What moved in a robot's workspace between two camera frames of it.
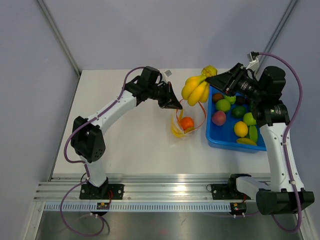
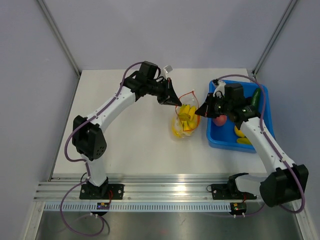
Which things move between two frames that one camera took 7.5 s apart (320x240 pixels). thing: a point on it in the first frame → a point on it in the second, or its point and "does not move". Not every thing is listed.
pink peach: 219,118 does not move
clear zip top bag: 188,118 does not move
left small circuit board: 103,205 does not move
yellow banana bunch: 196,88 → 188,117
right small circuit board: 237,208 does not move
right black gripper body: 248,88 → 217,106
